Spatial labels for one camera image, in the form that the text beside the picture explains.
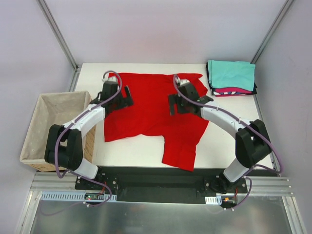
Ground black t shirt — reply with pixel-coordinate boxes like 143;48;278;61
206;62;257;95

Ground red t shirt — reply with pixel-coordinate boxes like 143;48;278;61
103;73;209;171

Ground pink t shirt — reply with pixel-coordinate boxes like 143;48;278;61
212;87;253;97

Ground wicker basket with cloth liner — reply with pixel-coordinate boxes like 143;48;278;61
19;90;98;173

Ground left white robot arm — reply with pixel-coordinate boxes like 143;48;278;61
44;80;134;190

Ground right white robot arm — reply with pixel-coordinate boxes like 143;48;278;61
168;78;272;194

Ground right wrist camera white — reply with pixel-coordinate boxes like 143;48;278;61
175;77;190;86

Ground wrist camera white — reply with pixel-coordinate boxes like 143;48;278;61
102;75;118;83
175;77;190;86

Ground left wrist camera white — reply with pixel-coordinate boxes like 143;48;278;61
102;75;118;83

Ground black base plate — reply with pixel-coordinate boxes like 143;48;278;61
74;165;248;203

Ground left aluminium frame post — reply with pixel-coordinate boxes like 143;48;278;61
38;0;81;73

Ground aluminium frame post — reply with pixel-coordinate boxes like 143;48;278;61
38;0;81;73
251;0;295;64

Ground right aluminium frame post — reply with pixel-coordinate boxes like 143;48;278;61
251;0;295;64

